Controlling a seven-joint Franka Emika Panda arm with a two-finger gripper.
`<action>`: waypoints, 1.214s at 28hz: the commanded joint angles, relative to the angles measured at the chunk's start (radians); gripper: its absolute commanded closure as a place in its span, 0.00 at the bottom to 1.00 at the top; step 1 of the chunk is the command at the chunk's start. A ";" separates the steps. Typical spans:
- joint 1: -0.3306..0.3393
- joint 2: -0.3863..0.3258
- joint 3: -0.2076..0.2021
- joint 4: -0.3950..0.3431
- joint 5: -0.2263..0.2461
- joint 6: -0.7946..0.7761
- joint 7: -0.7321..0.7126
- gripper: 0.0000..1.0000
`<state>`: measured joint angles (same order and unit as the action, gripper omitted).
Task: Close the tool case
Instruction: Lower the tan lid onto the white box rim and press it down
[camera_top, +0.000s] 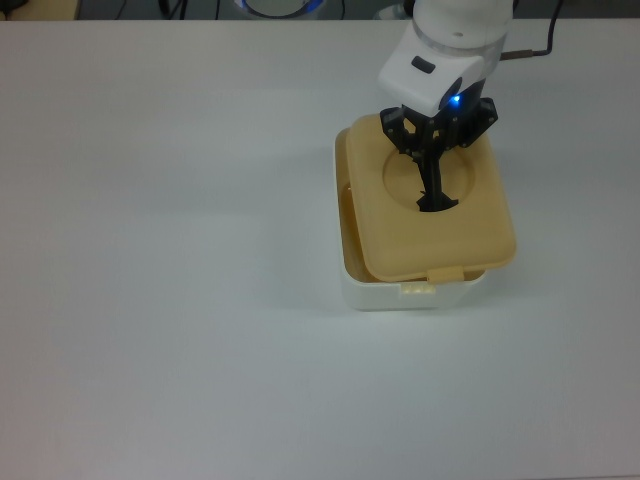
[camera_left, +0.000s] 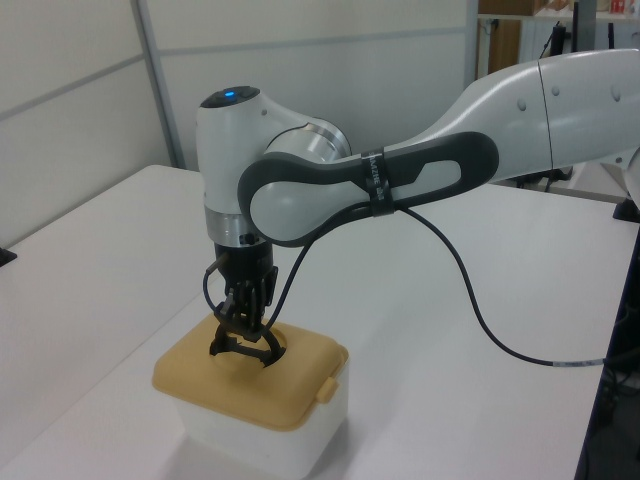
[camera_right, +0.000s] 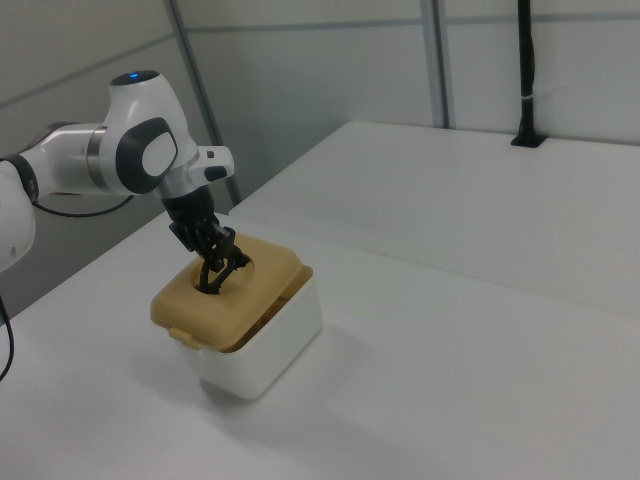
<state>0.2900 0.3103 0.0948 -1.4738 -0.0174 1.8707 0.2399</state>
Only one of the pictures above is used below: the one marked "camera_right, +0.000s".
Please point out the white plastic tool case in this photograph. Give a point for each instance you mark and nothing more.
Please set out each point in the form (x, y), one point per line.
(280, 350)

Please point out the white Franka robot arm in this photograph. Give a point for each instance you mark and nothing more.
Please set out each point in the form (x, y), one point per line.
(135, 150)

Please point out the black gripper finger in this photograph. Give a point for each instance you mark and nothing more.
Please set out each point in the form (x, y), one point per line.
(196, 241)
(227, 244)

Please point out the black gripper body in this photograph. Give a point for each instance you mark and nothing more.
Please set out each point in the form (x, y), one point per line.
(190, 207)

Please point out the black pole with base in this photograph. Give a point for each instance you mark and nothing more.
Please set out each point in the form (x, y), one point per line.
(526, 60)

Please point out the grey metal partition post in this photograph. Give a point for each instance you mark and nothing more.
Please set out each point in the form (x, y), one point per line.
(200, 100)
(439, 60)

